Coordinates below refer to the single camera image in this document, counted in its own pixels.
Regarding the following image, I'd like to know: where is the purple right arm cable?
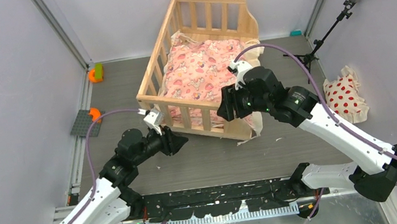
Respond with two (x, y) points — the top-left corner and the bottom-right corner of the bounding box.
(232, 27), (397, 224)

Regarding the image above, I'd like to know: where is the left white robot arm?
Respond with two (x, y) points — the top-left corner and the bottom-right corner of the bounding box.
(59, 126), (189, 224)

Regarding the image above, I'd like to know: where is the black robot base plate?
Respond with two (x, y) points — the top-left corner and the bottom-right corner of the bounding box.
(126, 178), (320, 223)

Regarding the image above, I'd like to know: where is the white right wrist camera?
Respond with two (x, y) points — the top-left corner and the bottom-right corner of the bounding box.
(227, 61), (253, 90)

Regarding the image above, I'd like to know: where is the orange arch toy block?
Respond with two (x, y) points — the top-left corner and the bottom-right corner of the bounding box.
(88, 107), (102, 124)

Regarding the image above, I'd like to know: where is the white strawberry print pillow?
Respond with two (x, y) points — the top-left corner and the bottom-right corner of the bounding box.
(323, 66), (370, 124)

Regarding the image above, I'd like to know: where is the small teal block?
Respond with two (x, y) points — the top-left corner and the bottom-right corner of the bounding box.
(290, 30), (302, 37)

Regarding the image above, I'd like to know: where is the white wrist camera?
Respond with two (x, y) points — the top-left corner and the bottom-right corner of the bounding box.
(227, 61), (253, 90)
(138, 108), (164, 135)

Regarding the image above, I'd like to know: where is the orange and green toy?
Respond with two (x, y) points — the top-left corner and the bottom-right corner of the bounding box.
(88, 63), (104, 84)

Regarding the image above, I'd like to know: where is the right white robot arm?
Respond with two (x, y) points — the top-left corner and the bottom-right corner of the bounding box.
(217, 66), (397, 202)

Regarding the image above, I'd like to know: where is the wooden slatted pet bed frame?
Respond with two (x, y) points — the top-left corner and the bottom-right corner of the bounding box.
(136, 0), (263, 135)

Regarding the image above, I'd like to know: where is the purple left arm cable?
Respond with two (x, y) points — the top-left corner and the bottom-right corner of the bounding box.
(28, 105), (171, 224)

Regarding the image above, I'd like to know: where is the microphone on black stand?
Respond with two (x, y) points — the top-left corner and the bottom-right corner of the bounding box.
(294, 0), (360, 75)

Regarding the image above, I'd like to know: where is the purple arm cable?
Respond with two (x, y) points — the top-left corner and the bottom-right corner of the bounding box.
(28, 105), (171, 224)
(232, 27), (397, 224)

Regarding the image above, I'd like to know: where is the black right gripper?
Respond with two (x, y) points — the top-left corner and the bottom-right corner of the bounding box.
(214, 77), (272, 122)

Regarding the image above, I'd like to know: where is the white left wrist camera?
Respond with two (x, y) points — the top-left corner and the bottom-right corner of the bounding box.
(138, 108), (164, 135)

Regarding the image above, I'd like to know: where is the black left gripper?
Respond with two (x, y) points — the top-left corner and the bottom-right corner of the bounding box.
(129, 120), (190, 166)

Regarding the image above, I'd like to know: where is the grey building block plate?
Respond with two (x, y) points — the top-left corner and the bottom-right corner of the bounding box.
(70, 109), (105, 138)

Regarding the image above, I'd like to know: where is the pink unicorn print cushion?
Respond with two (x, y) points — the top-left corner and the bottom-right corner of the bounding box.
(159, 31), (263, 142)

